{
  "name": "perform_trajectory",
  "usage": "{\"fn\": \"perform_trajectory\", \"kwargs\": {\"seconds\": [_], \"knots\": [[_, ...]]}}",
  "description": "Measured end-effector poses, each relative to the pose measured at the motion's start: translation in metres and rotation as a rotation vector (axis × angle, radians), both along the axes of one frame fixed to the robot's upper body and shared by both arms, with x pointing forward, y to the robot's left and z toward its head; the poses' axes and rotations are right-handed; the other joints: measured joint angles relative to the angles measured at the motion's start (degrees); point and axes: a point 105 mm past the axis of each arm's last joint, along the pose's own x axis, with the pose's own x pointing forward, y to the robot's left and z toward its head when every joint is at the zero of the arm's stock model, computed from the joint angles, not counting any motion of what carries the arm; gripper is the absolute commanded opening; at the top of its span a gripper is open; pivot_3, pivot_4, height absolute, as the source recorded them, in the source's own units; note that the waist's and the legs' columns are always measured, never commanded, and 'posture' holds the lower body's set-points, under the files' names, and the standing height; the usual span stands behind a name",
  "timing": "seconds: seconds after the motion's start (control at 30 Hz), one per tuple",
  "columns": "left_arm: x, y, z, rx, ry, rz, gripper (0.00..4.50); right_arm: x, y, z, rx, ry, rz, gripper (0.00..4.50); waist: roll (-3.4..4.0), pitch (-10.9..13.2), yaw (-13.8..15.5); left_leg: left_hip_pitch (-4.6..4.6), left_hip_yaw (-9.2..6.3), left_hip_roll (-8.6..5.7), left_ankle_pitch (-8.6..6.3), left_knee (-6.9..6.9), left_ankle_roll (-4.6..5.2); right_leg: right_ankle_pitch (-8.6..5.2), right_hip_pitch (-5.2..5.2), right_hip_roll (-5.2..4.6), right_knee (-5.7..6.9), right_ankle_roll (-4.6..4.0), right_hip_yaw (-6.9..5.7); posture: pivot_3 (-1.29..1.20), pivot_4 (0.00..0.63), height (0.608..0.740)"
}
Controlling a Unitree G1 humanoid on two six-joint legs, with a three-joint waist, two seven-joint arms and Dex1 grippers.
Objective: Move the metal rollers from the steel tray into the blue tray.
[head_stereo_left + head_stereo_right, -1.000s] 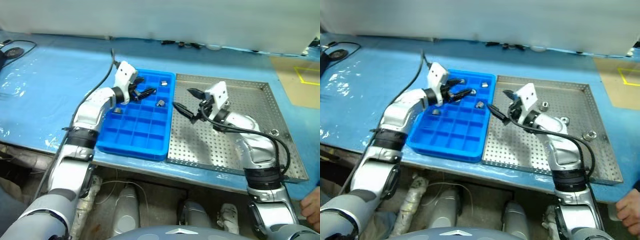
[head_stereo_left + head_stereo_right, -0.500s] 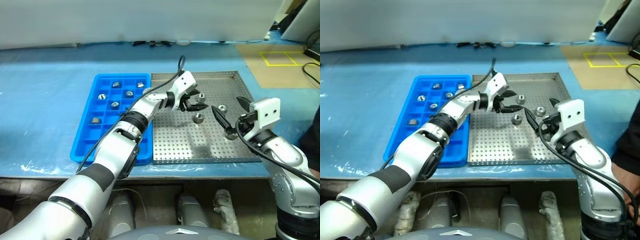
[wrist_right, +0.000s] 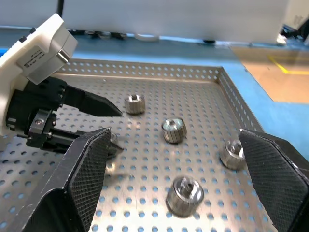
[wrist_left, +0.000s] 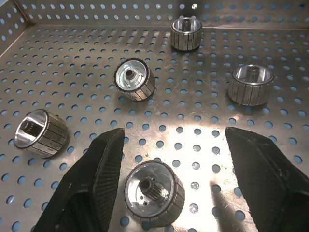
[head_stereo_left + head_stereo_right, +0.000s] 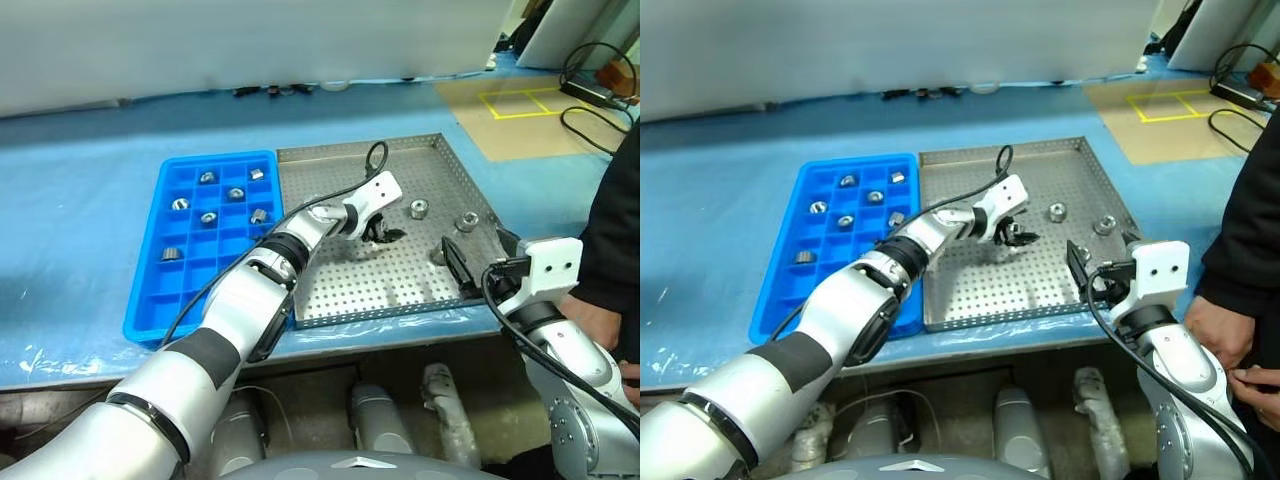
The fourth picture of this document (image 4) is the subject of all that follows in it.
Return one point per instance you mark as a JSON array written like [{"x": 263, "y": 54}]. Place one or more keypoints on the small metal nut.
[{"x": 184, "y": 42}]

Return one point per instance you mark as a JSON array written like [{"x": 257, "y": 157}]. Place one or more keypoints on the ribbed metal roller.
[
  {"x": 51, "y": 140},
  {"x": 243, "y": 95},
  {"x": 173, "y": 195},
  {"x": 144, "y": 91}
]

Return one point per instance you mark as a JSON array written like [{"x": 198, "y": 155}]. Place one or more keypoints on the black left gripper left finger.
[{"x": 96, "y": 174}]

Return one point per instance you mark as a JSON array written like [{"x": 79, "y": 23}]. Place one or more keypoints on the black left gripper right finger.
[{"x": 270, "y": 183}]

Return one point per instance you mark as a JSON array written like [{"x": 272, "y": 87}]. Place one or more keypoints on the perforated steel tray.
[{"x": 188, "y": 142}]

